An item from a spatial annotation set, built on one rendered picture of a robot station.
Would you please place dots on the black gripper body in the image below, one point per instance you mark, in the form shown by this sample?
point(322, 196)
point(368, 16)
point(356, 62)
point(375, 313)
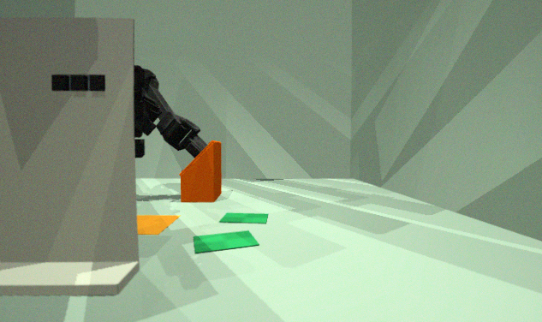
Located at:
point(139, 111)

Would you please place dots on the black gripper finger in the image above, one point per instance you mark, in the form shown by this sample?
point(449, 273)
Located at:
point(138, 130)
point(137, 92)

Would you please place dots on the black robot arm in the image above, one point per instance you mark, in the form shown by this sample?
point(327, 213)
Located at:
point(173, 128)

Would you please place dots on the grey panel with black sockets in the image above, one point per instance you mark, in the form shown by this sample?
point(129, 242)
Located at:
point(68, 220)

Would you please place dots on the green flat rectangular pad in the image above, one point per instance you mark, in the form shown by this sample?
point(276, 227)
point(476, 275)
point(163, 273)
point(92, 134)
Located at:
point(224, 241)
point(244, 218)

